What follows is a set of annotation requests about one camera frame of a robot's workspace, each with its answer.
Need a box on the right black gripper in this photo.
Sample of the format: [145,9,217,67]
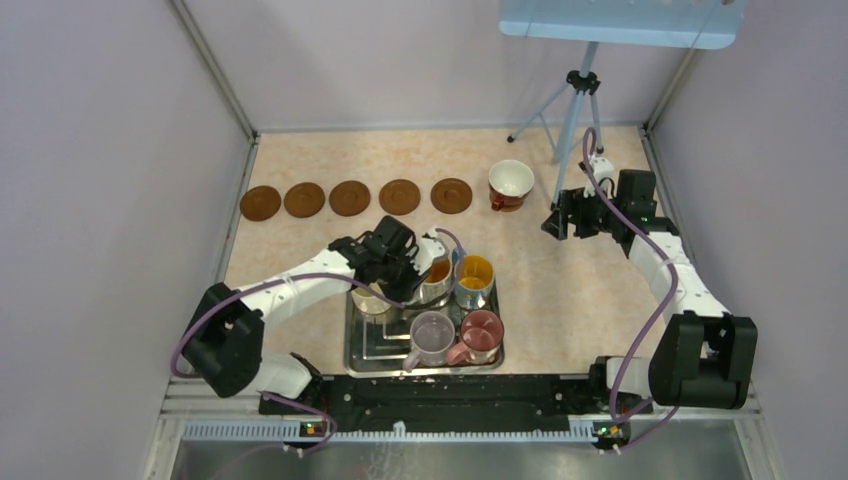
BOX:
[542,183,625,240]

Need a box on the silver mug orange inside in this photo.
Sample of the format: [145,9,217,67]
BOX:
[414,258,453,308]

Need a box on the brown coaster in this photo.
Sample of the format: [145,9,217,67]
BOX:
[430,178,473,215]
[378,179,421,216]
[283,182,326,218]
[329,180,371,217]
[239,185,282,222]

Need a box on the white red-bottom cup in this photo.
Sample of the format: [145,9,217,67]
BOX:
[488,159,535,212]

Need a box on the lilac mug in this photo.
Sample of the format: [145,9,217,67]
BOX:
[402,311,456,373]

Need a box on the blue butterfly mug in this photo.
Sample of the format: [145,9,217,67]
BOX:
[452,250,495,310]

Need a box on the pink mug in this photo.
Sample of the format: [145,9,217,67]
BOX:
[446,309,505,366]

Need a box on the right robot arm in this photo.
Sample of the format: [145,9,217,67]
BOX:
[542,167,758,410]

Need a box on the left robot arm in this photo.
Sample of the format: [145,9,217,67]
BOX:
[172,216,448,414]

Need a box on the cream mug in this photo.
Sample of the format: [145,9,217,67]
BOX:
[351,287,392,316]

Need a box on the steel serving tray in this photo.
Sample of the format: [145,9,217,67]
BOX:
[344,282,505,378]

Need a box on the music stand tripod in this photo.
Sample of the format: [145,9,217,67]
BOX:
[506,41,601,210]

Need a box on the blue music stand desk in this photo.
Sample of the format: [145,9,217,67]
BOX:
[499,0,748,50]

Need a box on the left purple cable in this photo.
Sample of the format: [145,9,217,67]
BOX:
[169,227,469,458]

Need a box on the purple cable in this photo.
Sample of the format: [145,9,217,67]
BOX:
[169,227,469,458]
[580,127,684,455]

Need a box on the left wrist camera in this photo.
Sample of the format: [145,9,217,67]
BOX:
[413,227,448,276]

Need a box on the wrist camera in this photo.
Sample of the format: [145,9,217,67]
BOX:
[413,227,448,276]
[584,155,616,197]

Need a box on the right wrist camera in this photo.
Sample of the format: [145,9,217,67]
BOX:
[584,155,616,197]

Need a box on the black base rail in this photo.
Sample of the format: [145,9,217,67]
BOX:
[258,374,654,435]

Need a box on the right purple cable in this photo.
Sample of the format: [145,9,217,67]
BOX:
[580,127,684,455]

